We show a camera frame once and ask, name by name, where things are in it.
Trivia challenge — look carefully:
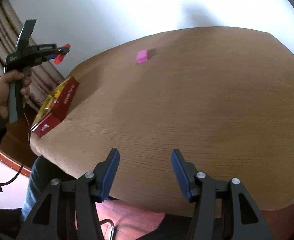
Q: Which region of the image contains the red gold tin box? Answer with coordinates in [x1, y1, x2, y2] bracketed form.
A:
[31, 76, 79, 138]

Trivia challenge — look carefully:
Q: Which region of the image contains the pink wooden block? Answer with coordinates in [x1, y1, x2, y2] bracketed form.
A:
[136, 49, 149, 64]

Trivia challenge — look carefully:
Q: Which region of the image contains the red wooden block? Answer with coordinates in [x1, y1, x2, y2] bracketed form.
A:
[54, 43, 71, 65]

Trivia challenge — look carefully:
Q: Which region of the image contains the person's left hand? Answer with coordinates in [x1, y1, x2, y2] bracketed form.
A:
[0, 70, 31, 119]

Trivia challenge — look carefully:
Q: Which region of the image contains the beige patterned curtain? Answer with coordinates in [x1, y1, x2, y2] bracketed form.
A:
[0, 0, 64, 108]

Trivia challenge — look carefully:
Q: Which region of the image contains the person's blue jeans leg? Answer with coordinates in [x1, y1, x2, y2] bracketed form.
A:
[20, 155, 75, 222]

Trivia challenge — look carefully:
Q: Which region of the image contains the black cable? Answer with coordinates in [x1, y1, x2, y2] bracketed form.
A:
[0, 104, 32, 193]

